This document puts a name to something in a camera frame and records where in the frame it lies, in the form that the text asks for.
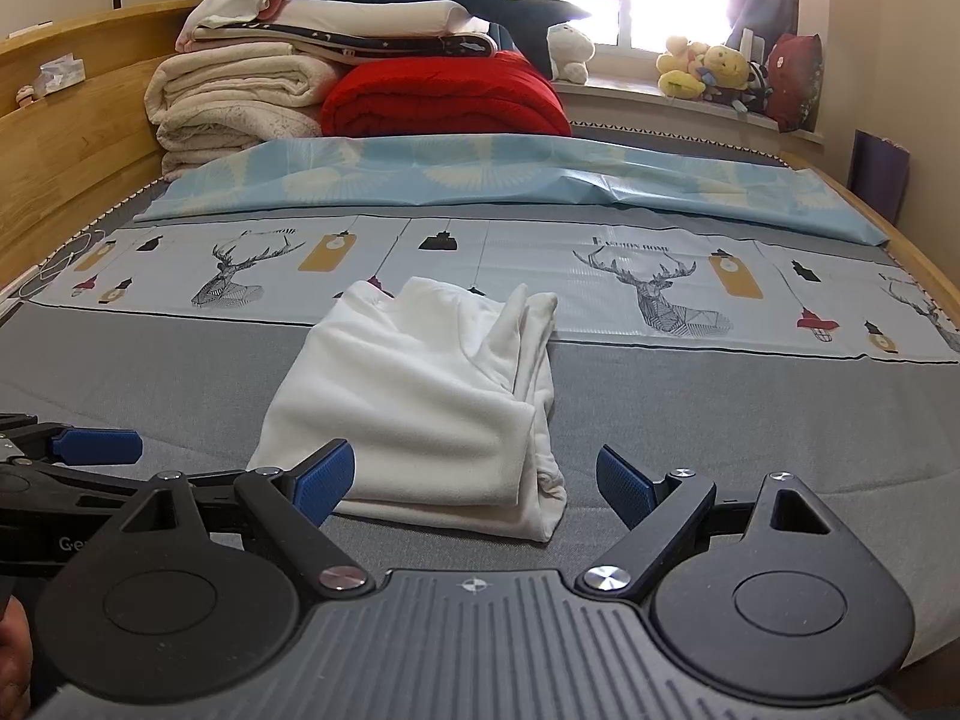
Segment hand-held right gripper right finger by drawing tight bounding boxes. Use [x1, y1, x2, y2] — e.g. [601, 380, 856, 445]
[576, 444, 863, 601]

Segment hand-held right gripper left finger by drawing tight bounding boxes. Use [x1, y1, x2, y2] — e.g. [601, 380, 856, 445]
[101, 439, 376, 598]

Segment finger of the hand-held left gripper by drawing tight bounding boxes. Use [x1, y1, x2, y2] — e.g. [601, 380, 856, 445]
[0, 412, 143, 467]

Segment white pants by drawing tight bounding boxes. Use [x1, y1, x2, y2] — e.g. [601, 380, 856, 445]
[246, 276, 569, 545]

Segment person's left hand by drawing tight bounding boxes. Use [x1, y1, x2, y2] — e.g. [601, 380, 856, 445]
[0, 604, 35, 713]

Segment deer print mat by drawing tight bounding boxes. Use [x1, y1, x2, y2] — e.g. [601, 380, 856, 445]
[26, 214, 960, 365]

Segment light blue patterned sheet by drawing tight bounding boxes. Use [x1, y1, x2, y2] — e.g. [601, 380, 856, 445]
[135, 133, 890, 247]

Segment tissue box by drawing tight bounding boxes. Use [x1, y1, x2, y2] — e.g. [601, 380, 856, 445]
[37, 52, 89, 97]

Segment cream folded blanket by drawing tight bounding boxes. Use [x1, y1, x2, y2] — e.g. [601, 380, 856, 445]
[145, 52, 347, 182]

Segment window sill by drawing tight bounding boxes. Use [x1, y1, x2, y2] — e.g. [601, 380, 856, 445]
[555, 75, 826, 147]

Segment red folded blanket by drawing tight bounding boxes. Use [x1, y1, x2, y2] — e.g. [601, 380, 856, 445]
[319, 51, 572, 140]

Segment dark purple box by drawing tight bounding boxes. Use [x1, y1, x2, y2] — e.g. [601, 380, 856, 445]
[847, 129, 911, 226]

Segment colourful plush toy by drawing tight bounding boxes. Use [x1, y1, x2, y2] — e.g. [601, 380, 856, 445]
[705, 64, 773, 119]

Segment yellow plush toy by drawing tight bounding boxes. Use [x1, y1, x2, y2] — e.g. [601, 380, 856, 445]
[656, 34, 751, 102]

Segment red bag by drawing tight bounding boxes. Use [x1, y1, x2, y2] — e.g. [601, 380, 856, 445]
[765, 32, 824, 134]

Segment white plush toy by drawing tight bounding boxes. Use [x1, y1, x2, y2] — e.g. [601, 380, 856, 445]
[546, 22, 596, 83]

